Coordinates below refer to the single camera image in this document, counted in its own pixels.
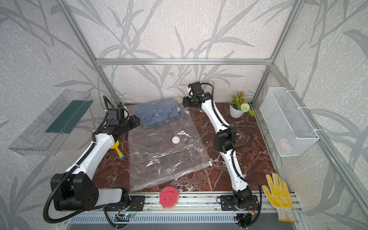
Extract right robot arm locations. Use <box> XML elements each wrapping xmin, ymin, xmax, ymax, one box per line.
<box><xmin>182</xmin><ymin>90</ymin><xmax>253</xmax><ymax>210</ymax></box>

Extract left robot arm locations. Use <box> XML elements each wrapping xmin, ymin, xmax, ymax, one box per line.
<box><xmin>43</xmin><ymin>116</ymin><xmax>140</xmax><ymax>224</ymax></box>

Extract white bag valve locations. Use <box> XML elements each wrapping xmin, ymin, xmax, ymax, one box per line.
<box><xmin>172</xmin><ymin>136</ymin><xmax>180</xmax><ymax>144</ymax></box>

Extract yellow scraper tool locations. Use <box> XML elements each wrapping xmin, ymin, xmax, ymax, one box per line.
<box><xmin>110</xmin><ymin>140</ymin><xmax>125</xmax><ymax>160</ymax></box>

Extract blue checked shirt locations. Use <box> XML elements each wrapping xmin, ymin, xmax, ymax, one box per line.
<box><xmin>136</xmin><ymin>98</ymin><xmax>181</xmax><ymax>129</ymax></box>

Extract small circuit board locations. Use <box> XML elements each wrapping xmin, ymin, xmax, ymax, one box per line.
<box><xmin>115</xmin><ymin>213</ymin><xmax>136</xmax><ymax>222</ymax></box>

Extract clear plastic wall shelf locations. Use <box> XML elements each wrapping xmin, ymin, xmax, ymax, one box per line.
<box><xmin>9</xmin><ymin>90</ymin><xmax>94</xmax><ymax>156</ymax></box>

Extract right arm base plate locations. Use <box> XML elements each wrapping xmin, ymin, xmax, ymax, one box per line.
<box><xmin>216</xmin><ymin>195</ymin><xmax>259</xmax><ymax>212</ymax></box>

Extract white wire basket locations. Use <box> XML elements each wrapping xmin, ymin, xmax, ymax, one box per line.
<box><xmin>260</xmin><ymin>87</ymin><xmax>319</xmax><ymax>157</ymax></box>

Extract clear vacuum bag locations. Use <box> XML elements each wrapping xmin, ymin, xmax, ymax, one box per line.
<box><xmin>127</xmin><ymin>101</ymin><xmax>210</xmax><ymax>192</ymax></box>

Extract yellow work glove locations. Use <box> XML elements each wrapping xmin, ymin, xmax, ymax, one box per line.
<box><xmin>262</xmin><ymin>173</ymin><xmax>295</xmax><ymax>223</ymax></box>

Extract pink round sponge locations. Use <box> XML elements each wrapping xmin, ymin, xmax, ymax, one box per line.
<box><xmin>159</xmin><ymin>186</ymin><xmax>179</xmax><ymax>209</ymax></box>

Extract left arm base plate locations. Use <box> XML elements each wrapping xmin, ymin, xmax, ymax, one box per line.
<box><xmin>105</xmin><ymin>195</ymin><xmax>146</xmax><ymax>212</ymax></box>

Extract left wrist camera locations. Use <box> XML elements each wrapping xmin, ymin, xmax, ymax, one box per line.
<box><xmin>107</xmin><ymin>107</ymin><xmax>126</xmax><ymax>122</ymax></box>

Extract potted flower plant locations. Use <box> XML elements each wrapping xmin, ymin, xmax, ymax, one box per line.
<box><xmin>230</xmin><ymin>92</ymin><xmax>257</xmax><ymax>118</ymax></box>

